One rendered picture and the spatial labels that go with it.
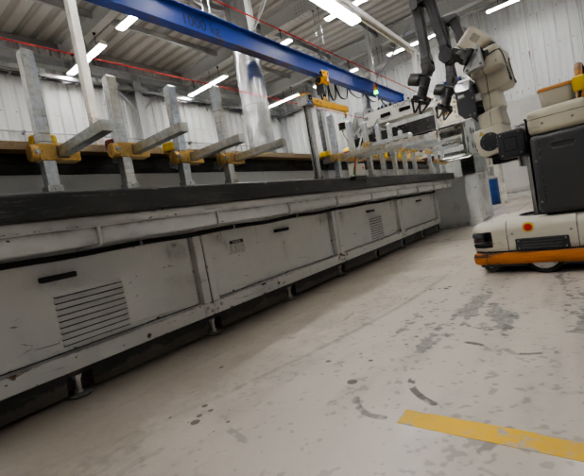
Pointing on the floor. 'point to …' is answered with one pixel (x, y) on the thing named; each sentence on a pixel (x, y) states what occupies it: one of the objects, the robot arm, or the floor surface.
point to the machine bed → (154, 279)
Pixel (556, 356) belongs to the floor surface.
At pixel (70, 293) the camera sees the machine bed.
